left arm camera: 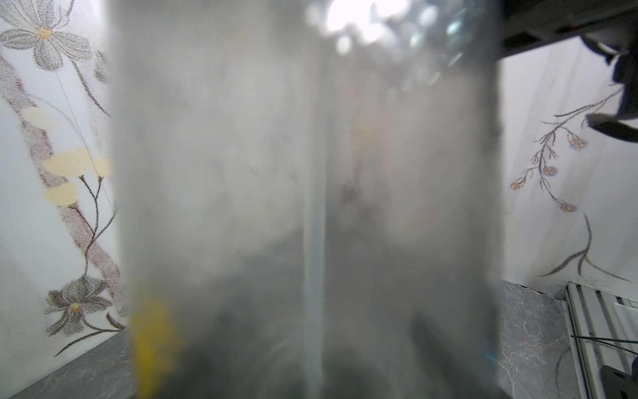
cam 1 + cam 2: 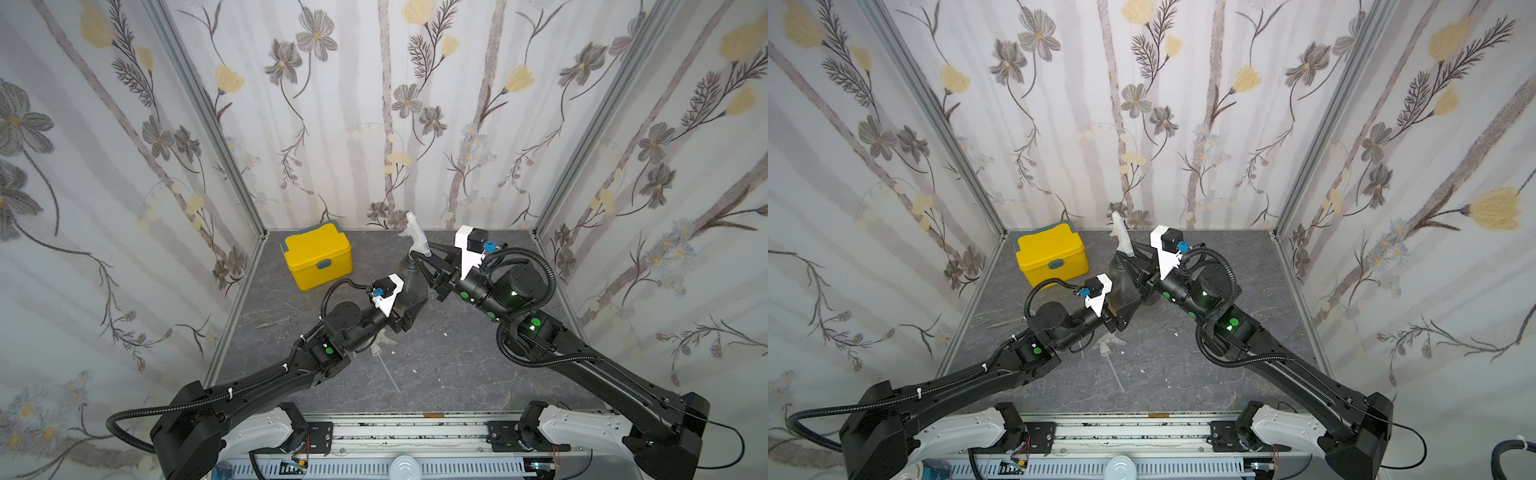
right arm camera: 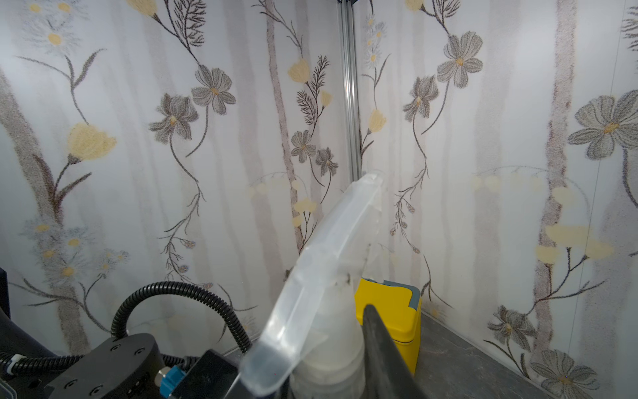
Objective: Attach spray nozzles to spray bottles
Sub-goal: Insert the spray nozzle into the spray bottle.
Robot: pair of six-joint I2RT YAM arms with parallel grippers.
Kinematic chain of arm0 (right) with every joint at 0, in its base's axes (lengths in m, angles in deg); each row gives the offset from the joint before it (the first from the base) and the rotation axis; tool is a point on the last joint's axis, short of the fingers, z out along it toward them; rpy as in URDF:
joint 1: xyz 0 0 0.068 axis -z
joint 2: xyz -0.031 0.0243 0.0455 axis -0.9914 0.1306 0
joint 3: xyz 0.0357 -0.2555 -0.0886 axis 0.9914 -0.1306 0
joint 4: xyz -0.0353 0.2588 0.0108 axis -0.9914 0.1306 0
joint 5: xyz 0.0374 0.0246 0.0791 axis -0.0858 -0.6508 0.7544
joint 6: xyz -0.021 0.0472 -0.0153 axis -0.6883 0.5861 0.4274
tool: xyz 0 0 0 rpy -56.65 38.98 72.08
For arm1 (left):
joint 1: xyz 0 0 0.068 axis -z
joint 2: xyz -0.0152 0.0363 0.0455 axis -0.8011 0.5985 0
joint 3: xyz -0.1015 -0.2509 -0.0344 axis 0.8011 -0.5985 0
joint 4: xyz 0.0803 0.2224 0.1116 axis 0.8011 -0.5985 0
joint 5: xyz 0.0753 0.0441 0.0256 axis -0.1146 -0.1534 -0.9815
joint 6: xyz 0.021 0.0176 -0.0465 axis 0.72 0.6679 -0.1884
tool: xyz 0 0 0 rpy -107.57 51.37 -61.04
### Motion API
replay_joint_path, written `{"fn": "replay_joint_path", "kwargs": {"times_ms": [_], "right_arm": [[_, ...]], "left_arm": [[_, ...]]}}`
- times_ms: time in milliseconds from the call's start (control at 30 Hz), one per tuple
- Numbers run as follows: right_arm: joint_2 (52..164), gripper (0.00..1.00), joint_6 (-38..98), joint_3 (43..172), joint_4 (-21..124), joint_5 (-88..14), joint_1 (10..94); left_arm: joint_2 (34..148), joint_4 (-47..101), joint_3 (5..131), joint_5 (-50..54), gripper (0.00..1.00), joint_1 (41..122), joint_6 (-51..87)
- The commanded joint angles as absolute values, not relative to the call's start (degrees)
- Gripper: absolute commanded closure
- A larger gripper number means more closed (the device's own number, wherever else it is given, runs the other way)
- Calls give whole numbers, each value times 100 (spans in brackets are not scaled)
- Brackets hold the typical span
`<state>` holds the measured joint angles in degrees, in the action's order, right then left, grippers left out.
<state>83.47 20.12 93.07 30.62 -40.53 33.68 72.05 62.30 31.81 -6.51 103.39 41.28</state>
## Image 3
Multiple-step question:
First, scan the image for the black corrugated left cable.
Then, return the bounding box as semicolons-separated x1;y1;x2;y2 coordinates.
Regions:
0;280;253;377

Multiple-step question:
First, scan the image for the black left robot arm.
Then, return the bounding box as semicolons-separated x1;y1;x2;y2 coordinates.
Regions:
1;273;252;398

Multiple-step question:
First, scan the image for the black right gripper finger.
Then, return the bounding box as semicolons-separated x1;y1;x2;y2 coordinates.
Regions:
362;304;427;399

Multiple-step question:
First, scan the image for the yellow plastic storage box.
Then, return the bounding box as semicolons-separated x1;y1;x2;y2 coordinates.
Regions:
355;279;421;375

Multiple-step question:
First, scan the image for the clear spray nozzle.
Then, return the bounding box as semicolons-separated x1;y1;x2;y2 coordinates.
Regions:
239;171;384;398

